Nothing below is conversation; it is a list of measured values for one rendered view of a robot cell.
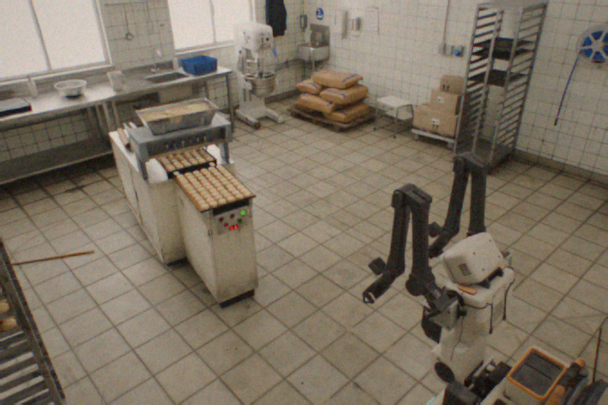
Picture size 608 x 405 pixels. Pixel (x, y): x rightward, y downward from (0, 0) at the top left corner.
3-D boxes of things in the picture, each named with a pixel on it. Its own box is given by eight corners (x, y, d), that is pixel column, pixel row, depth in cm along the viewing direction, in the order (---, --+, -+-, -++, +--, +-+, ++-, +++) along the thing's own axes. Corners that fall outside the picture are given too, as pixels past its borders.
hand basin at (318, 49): (345, 81, 754) (347, 10, 700) (328, 87, 732) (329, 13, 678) (304, 70, 818) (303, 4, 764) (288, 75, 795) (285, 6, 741)
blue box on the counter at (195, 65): (194, 74, 612) (193, 63, 605) (182, 70, 631) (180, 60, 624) (219, 69, 637) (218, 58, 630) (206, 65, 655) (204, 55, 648)
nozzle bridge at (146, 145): (135, 169, 373) (127, 129, 356) (219, 148, 407) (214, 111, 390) (147, 184, 349) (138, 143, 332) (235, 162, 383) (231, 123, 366)
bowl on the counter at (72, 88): (63, 100, 518) (60, 89, 512) (53, 94, 539) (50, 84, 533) (93, 95, 537) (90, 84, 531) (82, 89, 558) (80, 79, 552)
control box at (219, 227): (215, 232, 317) (213, 215, 310) (247, 221, 328) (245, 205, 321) (217, 235, 314) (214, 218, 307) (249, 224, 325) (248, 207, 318)
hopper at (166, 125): (137, 127, 359) (134, 110, 352) (206, 114, 385) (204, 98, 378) (148, 139, 338) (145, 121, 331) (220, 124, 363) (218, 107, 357)
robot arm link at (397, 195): (403, 196, 171) (420, 186, 178) (390, 190, 175) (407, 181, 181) (391, 285, 193) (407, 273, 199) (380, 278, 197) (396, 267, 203)
